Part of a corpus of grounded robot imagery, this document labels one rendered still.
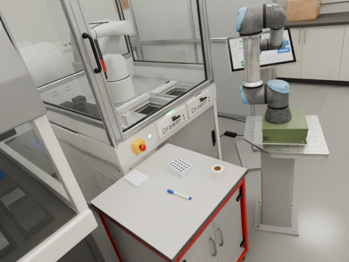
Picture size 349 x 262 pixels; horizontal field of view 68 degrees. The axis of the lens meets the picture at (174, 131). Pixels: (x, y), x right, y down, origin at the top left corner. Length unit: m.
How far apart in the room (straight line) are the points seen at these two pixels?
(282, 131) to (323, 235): 0.89
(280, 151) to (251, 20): 0.71
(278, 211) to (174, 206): 0.96
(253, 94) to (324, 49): 2.82
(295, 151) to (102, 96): 1.08
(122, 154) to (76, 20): 0.72
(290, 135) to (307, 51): 2.84
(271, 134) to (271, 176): 0.33
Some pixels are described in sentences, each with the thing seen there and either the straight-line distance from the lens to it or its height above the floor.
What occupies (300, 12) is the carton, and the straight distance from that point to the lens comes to 4.51.
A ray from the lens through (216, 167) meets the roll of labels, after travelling 1.39.
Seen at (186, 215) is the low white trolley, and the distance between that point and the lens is 1.22.
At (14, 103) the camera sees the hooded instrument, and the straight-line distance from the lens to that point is 0.93.
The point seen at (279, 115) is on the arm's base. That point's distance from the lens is 1.60.
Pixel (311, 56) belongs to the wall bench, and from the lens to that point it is 4.35.
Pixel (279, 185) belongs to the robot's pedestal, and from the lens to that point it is 1.87.
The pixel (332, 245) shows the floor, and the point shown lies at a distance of 2.14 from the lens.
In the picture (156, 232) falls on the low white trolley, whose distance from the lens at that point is 1.19.
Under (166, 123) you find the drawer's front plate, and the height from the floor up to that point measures 0.89.
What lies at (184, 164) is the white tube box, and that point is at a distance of 1.44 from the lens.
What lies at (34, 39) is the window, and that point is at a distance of 1.76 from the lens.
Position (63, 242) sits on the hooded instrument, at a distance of 1.19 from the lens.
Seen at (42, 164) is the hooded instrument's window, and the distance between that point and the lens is 1.02.
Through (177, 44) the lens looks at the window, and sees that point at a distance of 1.75.
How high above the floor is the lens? 1.65
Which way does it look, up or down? 29 degrees down
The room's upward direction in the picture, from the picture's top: 11 degrees counter-clockwise
